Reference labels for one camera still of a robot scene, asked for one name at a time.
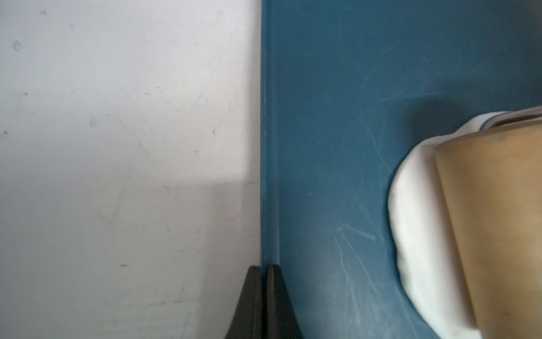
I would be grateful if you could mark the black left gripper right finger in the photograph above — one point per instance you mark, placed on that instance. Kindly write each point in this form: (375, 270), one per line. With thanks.
(281, 321)

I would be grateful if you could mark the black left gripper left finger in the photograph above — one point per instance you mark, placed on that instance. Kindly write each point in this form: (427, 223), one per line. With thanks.
(247, 319)

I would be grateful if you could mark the white dough piece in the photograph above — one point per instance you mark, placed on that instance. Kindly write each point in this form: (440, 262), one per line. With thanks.
(428, 263)

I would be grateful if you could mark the teal cutting board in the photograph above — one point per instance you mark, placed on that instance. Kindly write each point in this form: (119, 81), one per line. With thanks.
(348, 89)

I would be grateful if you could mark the wooden dough roller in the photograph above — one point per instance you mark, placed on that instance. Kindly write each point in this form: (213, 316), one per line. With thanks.
(491, 181)

